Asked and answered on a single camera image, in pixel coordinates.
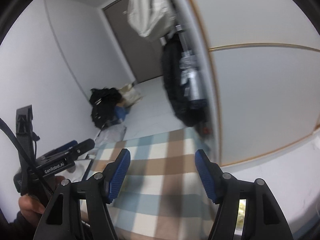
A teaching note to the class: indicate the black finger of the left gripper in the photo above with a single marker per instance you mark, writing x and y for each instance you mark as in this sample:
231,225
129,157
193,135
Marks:
84,146

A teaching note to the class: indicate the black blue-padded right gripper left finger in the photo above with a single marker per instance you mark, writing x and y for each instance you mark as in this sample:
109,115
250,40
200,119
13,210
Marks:
99,191

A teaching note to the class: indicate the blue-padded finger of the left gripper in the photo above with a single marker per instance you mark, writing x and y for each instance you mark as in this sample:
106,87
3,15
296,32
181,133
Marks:
62,148

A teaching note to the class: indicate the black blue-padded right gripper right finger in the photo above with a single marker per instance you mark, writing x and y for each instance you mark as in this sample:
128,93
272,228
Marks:
223,190

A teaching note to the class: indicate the dark sleeve forearm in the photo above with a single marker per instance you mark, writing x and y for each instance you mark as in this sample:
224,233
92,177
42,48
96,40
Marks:
19,229

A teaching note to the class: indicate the person's left hand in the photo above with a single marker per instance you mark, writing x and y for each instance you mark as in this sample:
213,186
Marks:
31,209

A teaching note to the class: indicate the white box side table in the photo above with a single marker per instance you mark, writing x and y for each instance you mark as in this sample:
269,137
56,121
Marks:
79,171

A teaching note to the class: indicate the white plastic bag on floor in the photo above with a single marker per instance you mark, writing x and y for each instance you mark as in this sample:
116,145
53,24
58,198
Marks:
111,134

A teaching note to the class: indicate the black bag on floor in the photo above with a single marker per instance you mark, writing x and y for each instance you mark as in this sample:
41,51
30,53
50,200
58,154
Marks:
103,102

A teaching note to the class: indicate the blue bag on floor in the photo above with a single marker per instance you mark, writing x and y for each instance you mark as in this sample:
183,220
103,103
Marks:
120,114

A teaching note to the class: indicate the checkered tablecloth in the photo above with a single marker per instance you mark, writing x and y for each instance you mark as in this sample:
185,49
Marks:
162,196

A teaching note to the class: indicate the beige tote bag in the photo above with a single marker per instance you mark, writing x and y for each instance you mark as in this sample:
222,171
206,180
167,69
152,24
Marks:
130,95

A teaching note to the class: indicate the black hanging coat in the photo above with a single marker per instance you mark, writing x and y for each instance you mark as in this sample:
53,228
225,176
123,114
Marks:
170,64

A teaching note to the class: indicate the silver folded umbrella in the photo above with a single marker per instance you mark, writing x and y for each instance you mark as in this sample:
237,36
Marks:
190,73

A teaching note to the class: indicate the brown door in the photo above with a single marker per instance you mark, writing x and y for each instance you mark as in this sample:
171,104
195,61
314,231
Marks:
142,56

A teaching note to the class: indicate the white hanging bag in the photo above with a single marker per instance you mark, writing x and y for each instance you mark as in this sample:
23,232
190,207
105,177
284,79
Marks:
151,19

